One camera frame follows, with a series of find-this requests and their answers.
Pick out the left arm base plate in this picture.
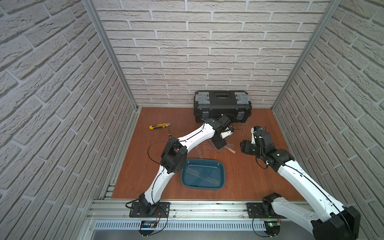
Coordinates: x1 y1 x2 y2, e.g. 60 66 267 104
129 202 171 218

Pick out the clear triangular scale ruler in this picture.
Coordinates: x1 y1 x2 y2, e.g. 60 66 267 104
225 146 236 154

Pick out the clear stencil ruler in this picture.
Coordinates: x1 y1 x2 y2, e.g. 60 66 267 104
183 169 222 188

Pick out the aluminium front rail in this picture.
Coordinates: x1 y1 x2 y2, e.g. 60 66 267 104
83 199 334 222

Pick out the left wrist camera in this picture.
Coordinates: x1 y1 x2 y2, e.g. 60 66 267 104
216 115 235 139

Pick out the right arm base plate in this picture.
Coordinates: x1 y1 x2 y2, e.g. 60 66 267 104
246 202 278 219

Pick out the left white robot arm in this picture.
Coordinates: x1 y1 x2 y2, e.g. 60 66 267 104
139 116 234 215

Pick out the controller board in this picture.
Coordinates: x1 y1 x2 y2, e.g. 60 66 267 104
264 222 281 238
139 221 158 237

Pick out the yellow utility knife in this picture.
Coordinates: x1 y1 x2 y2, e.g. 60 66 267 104
149 123 171 130

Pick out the right controller board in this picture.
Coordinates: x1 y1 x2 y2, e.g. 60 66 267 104
264 222 281 238

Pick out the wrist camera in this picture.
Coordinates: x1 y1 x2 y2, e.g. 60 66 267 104
216 115 235 139
252 126 276 153

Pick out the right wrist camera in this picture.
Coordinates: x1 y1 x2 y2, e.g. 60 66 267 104
252 126 276 153

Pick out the left controller board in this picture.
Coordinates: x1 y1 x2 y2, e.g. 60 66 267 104
139 221 158 237

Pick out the black plastic toolbox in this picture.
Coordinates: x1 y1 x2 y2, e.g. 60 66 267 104
194 90 252 123

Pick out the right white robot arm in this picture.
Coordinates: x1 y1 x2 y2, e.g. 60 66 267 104
240 140 361 240

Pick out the teal plastic tray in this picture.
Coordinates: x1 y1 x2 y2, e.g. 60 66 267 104
181 159 226 191

